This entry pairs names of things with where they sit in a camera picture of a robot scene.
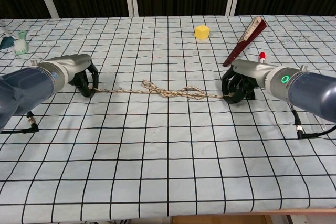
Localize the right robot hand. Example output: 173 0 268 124
222 59 278 104

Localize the green and white brush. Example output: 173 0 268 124
14 31 29 56

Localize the beige braided rope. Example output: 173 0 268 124
89 80 233 100

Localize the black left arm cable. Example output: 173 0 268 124
0 112 40 134

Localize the yellow cube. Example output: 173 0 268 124
194 24 211 41

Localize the dark teal cloth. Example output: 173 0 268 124
0 36 16 51

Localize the checkered white tablecloth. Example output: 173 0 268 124
0 15 336 222

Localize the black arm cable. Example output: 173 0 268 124
289 103 336 140
0 112 40 134

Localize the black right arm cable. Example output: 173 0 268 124
289 103 336 140

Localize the dark red folding fan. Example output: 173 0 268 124
223 16 268 68

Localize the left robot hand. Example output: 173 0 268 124
38 54 100 98

